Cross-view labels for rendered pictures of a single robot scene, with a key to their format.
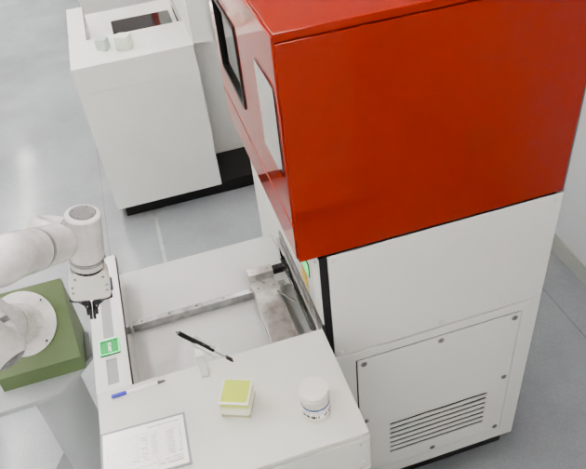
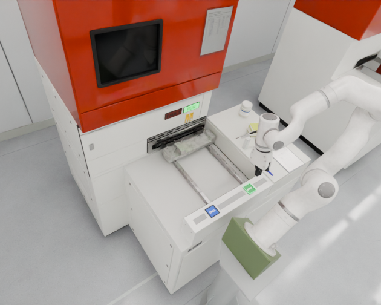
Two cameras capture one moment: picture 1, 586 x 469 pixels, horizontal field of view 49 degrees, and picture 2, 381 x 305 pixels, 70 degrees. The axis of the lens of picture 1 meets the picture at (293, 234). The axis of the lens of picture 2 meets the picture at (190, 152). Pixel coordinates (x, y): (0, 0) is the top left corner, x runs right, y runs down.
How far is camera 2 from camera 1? 2.29 m
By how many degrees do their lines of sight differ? 78
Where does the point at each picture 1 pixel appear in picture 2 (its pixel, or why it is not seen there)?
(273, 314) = (192, 144)
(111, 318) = (231, 197)
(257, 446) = not seen: hidden behind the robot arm
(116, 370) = (258, 181)
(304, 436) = (254, 116)
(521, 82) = not seen: outside the picture
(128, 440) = (285, 162)
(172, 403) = not seen: hidden behind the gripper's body
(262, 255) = (142, 166)
